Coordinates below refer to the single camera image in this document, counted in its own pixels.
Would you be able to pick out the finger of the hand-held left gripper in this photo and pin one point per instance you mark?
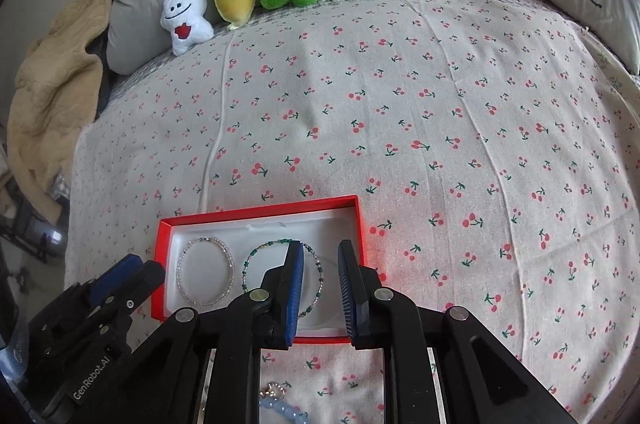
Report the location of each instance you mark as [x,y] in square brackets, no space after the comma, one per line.
[117,273]
[142,281]

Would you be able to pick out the white plush toy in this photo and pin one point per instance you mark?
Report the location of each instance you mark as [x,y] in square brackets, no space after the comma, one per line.
[182,13]

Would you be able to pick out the red jewelry box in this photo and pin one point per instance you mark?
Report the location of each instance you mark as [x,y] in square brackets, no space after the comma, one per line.
[165,276]

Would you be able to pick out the beige blanket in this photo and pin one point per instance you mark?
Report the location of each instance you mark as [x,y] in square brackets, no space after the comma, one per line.
[55,78]

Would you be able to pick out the cherry print bedsheet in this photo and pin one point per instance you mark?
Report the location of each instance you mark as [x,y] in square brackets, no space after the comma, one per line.
[400,128]

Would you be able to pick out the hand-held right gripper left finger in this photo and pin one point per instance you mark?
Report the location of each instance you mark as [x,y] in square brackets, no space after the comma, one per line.
[292,291]

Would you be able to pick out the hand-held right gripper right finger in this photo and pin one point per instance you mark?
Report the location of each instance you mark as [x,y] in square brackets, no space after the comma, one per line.
[350,296]

